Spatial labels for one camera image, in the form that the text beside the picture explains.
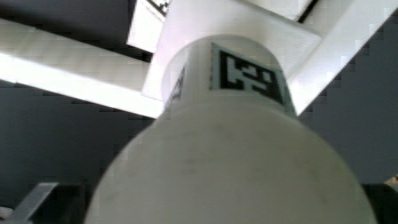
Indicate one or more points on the white L-shaped fence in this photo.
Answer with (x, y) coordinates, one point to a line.
(84, 72)

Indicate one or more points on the white lamp bulb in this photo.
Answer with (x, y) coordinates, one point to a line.
(228, 165)

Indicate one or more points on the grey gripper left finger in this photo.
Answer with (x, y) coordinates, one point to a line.
(30, 204)

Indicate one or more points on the white lamp base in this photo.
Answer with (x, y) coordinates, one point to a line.
(237, 23)

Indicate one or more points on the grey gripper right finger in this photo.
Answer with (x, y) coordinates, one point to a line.
(382, 197)

